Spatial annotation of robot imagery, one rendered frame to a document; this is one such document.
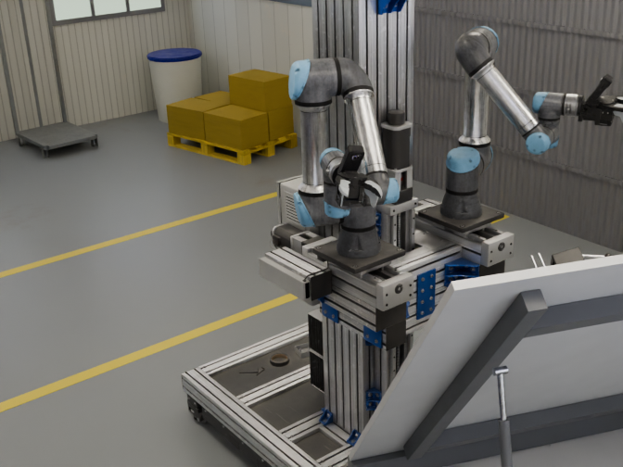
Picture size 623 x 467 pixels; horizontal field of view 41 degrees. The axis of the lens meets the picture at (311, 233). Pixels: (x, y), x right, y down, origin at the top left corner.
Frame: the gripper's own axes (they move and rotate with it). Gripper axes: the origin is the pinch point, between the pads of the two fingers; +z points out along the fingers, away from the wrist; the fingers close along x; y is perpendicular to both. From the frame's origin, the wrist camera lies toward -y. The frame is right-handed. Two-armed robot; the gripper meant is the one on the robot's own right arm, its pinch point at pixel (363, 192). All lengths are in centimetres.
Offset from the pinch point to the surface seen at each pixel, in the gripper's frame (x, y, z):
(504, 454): -15, 31, 67
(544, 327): -16, 2, 68
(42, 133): 129, 167, -622
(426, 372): -3, 21, 51
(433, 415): -13, 43, 35
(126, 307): 53, 168, -262
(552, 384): -44, 37, 32
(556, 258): -23, -7, 56
